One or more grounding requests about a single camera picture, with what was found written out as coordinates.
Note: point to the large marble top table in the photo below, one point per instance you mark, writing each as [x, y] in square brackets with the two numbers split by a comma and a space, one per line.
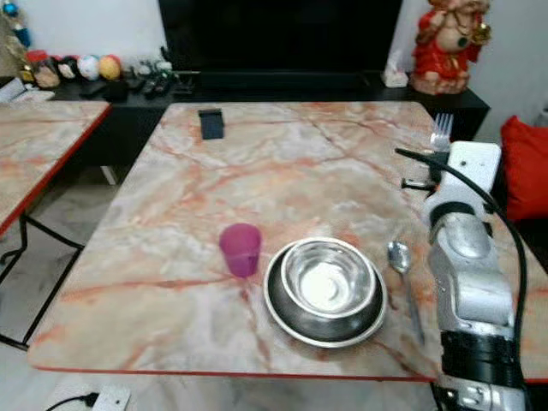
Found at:
[308, 184]

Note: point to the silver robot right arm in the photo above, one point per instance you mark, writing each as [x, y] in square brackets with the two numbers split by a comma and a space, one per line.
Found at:
[471, 282]

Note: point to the black and white toy ball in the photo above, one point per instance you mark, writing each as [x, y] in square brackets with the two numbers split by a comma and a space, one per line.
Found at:
[68, 67]

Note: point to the steel bowl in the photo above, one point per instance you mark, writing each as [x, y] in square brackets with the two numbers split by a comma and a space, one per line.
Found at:
[327, 278]

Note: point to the blue hanging ornament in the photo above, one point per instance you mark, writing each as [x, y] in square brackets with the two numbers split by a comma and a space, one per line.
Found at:
[10, 8]

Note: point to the steel spoon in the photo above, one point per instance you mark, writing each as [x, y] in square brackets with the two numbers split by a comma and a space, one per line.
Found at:
[397, 255]

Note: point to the brown toy figure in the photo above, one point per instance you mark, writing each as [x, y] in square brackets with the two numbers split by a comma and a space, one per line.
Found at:
[47, 75]

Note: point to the black television cabinet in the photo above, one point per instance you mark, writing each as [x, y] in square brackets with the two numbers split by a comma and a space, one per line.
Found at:
[137, 128]

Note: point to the marble table with black legs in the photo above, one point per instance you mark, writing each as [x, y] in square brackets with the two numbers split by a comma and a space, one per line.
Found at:
[43, 145]

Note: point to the white power strip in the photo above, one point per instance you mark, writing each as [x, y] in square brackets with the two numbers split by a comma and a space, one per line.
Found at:
[111, 398]

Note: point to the red cushion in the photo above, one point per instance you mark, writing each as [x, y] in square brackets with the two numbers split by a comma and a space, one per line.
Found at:
[527, 167]

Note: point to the red capped toy figure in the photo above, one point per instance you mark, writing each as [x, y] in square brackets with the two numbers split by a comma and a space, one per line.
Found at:
[37, 60]

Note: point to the steel plate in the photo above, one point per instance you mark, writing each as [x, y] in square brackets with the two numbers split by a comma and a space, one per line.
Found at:
[308, 330]

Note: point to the black television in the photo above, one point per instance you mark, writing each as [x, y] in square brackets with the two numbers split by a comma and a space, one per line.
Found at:
[278, 34]

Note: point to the yellow orange toy ball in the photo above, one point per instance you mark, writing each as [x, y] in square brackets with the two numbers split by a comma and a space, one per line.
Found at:
[110, 67]

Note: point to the pink plastic cup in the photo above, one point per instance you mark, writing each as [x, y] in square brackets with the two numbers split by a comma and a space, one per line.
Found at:
[241, 248]

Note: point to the white and blue toy ball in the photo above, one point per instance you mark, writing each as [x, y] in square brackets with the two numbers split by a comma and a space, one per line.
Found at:
[88, 67]

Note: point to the small black box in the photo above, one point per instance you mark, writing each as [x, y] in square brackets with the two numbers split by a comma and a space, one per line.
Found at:
[211, 124]

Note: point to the steel fork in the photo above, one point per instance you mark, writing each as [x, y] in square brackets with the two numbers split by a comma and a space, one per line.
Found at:
[443, 127]

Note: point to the red Ganesha statue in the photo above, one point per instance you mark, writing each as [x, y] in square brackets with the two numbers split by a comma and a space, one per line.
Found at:
[445, 51]

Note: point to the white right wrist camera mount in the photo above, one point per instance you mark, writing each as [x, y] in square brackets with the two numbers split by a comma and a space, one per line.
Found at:
[473, 167]

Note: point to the white tissue box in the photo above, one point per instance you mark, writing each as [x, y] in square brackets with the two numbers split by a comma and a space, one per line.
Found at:
[394, 77]

